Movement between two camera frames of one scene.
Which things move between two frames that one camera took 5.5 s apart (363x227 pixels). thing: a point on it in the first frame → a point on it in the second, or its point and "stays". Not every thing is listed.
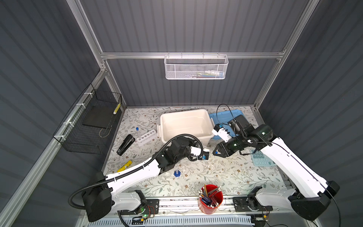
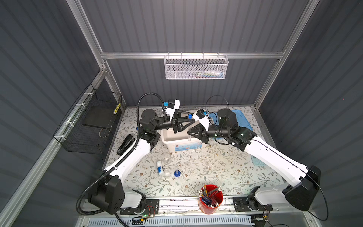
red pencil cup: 211,196 stays
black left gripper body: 187,152 → 163,125
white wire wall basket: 195,67 stays
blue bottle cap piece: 177,174 stays
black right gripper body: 230,144 → 214,131
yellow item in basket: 117,108 stays
